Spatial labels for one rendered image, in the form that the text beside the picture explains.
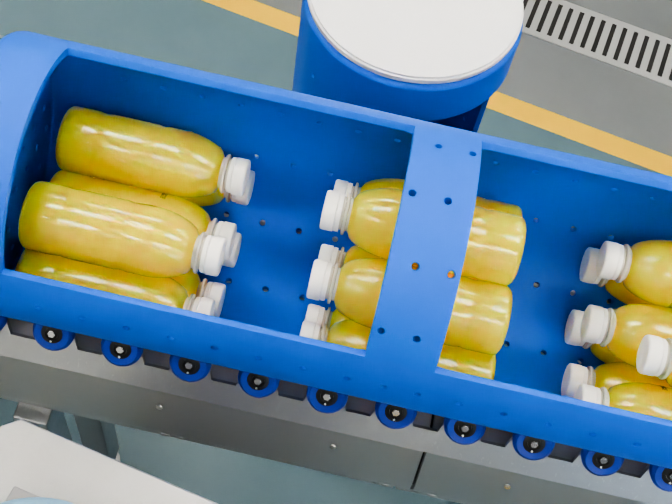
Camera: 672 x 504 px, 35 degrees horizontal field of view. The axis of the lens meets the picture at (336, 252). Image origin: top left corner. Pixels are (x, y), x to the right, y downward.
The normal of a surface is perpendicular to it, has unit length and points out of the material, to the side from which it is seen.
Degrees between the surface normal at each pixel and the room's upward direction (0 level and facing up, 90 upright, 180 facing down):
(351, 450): 70
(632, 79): 0
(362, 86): 90
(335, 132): 93
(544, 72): 0
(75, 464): 0
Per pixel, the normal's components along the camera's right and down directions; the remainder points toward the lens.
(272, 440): -0.15, 0.62
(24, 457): 0.11, -0.50
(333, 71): -0.72, 0.56
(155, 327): -0.16, 0.76
